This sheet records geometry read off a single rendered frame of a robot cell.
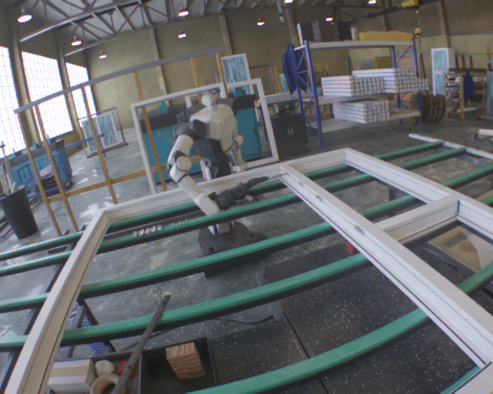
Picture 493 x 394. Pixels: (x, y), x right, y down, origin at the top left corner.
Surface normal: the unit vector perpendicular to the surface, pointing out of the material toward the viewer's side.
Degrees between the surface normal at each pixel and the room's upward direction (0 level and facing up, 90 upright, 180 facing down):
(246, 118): 90
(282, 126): 90
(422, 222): 90
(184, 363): 90
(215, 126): 100
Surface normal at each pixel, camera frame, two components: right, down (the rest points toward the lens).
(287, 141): 0.22, 0.32
